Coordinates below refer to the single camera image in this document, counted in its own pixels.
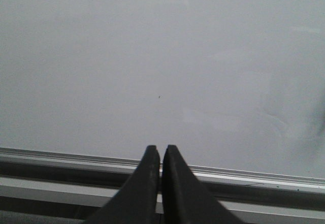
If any white whiteboard with aluminium frame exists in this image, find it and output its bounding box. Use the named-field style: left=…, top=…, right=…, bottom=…
left=1, top=0, right=324, bottom=223

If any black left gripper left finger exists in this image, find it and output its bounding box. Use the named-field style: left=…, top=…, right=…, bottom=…
left=87, top=145, right=160, bottom=223

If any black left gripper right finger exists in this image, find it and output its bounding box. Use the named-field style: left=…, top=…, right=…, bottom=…
left=161, top=145, right=243, bottom=224

